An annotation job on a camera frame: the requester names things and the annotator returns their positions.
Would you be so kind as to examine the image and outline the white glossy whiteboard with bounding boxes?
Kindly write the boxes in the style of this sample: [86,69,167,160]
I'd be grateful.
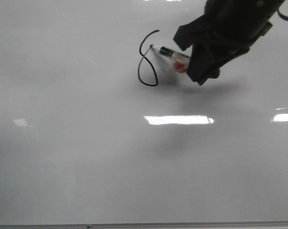
[0,0,288,225]

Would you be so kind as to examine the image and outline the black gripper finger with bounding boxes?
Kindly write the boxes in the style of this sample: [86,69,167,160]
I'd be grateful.
[186,44,250,85]
[173,15,213,51]

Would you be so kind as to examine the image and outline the black whiteboard marker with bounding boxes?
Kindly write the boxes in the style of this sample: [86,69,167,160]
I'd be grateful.
[150,44,191,64]

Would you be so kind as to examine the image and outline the grey aluminium whiteboard frame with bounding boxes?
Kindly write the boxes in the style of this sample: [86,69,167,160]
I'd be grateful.
[0,221,288,229]

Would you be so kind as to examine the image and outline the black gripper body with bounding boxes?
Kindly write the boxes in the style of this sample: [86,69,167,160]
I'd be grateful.
[203,0,284,48]

